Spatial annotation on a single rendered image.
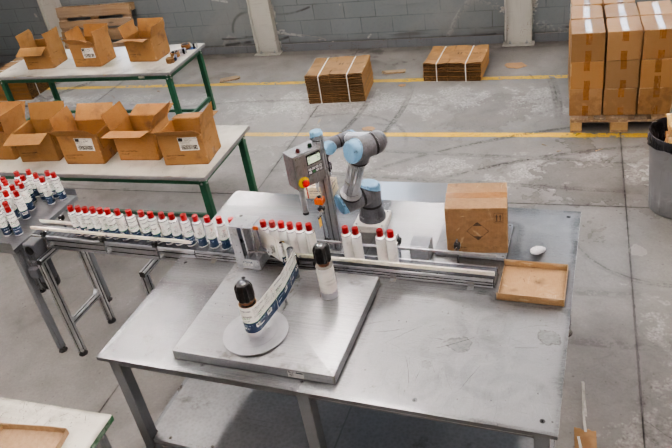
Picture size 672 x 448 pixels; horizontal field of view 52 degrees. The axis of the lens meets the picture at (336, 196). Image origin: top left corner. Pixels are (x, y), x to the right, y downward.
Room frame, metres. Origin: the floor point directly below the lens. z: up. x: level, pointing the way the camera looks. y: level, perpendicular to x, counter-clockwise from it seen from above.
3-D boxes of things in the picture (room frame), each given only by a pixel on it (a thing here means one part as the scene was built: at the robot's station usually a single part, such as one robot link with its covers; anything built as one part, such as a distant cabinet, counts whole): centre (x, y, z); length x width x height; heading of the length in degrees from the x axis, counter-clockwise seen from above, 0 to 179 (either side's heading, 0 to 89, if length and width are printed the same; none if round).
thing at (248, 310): (2.45, 0.47, 1.04); 0.09 x 0.09 x 0.29
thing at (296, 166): (3.04, 0.13, 1.38); 0.17 x 0.10 x 0.19; 120
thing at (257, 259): (3.02, 0.49, 1.01); 0.14 x 0.13 x 0.26; 65
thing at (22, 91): (9.10, 3.81, 0.19); 0.64 x 0.54 x 0.37; 161
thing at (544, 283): (2.50, -0.84, 0.85); 0.30 x 0.26 x 0.04; 65
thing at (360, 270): (2.92, 0.06, 0.85); 1.65 x 0.11 x 0.05; 65
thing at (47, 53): (7.51, 2.85, 0.97); 0.51 x 0.36 x 0.37; 161
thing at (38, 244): (3.63, 1.88, 0.71); 0.15 x 0.12 x 0.34; 155
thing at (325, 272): (2.64, 0.11, 1.03); 0.09 x 0.09 x 0.30
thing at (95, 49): (7.26, 2.28, 0.97); 0.42 x 0.39 x 0.37; 155
